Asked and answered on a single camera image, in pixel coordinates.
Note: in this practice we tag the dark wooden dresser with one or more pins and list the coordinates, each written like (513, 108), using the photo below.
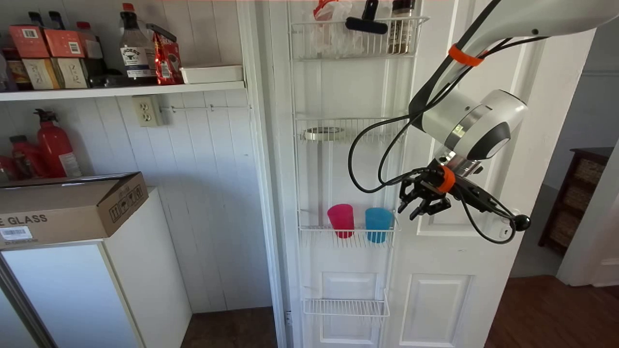
(573, 199)

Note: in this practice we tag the white panel door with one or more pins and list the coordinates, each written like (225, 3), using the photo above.
(451, 309)

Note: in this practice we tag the red snack bag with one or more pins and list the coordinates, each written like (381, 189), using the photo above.
(167, 58)

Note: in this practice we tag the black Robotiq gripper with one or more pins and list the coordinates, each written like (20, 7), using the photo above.
(461, 179)

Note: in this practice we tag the white wall shelf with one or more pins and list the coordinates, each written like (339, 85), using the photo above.
(122, 90)

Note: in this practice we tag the beige carton box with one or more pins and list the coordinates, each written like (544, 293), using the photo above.
(41, 73)
(72, 71)

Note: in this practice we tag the red plastic cup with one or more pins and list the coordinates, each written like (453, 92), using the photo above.
(341, 218)

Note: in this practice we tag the black round door knob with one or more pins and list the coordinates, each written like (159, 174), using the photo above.
(521, 222)

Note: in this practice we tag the cream wall outlet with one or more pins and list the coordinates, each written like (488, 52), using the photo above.
(147, 110)

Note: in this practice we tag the red fire extinguisher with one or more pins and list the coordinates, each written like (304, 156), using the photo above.
(54, 147)

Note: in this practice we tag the flat white box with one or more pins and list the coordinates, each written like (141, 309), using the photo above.
(211, 73)

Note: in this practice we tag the dark brush in basket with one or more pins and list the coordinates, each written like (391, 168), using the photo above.
(401, 29)

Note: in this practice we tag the brown cardboard box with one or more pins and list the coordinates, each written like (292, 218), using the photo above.
(58, 208)

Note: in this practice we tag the small red bottle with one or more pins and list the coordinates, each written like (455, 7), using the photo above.
(25, 158)

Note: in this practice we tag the white cabinet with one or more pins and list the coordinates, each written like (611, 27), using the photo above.
(147, 276)

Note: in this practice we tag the orange carton box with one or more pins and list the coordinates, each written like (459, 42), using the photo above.
(64, 42)
(27, 42)

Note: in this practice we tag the blue plastic cup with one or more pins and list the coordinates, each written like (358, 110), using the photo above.
(379, 222)

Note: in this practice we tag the clear bottle with red cap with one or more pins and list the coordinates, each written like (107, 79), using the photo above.
(136, 50)

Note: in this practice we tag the red and white packet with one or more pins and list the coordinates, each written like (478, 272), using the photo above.
(323, 9)

